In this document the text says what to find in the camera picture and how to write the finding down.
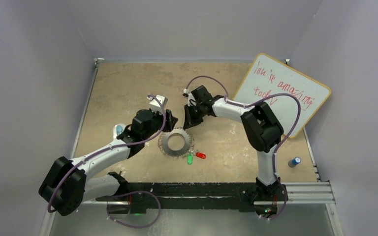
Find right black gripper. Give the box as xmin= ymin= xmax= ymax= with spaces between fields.
xmin=184 ymin=103 xmax=205 ymax=130

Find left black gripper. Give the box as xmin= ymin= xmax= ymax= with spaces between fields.
xmin=142 ymin=108 xmax=177 ymax=141

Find silver disc with keyrings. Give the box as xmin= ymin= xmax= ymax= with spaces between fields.
xmin=157 ymin=127 xmax=194 ymax=158

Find keys with red green tags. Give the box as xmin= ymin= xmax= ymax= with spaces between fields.
xmin=191 ymin=150 xmax=207 ymax=159

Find key with green tag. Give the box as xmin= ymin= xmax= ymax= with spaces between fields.
xmin=187 ymin=154 xmax=193 ymax=165

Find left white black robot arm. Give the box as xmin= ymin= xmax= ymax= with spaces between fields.
xmin=38 ymin=109 xmax=178 ymax=216

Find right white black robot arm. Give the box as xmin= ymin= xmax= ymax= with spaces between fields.
xmin=183 ymin=86 xmax=284 ymax=200

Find whiteboard with red writing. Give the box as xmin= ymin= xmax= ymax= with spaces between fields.
xmin=233 ymin=53 xmax=331 ymax=138

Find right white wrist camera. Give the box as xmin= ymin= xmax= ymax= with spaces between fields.
xmin=183 ymin=88 xmax=196 ymax=106

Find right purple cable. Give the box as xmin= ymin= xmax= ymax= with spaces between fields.
xmin=184 ymin=75 xmax=302 ymax=220

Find purple cable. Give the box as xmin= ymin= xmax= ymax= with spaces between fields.
xmin=47 ymin=94 xmax=162 ymax=229
xmin=184 ymin=75 xmax=302 ymax=220

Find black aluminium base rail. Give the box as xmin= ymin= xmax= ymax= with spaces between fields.
xmin=96 ymin=181 xmax=289 ymax=216

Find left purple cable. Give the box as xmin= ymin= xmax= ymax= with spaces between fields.
xmin=47 ymin=94 xmax=162 ymax=229

